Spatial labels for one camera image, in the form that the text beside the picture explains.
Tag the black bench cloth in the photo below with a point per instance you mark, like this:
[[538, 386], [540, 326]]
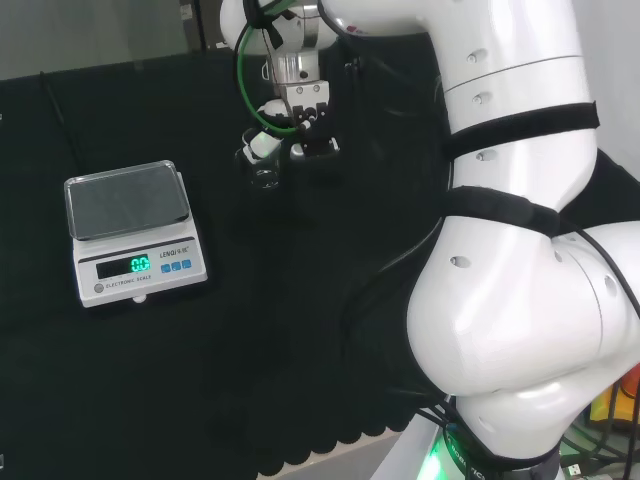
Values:
[[200, 375]]

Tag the yellow stop button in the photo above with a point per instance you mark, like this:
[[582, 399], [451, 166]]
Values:
[[625, 400]]

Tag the clear glass beaker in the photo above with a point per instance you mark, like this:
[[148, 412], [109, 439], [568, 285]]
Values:
[[265, 181]]

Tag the white electronic balance steel pan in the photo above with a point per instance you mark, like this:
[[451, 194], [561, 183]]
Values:
[[140, 282]]

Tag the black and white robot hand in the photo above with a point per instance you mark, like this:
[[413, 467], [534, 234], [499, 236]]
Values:
[[305, 107]]

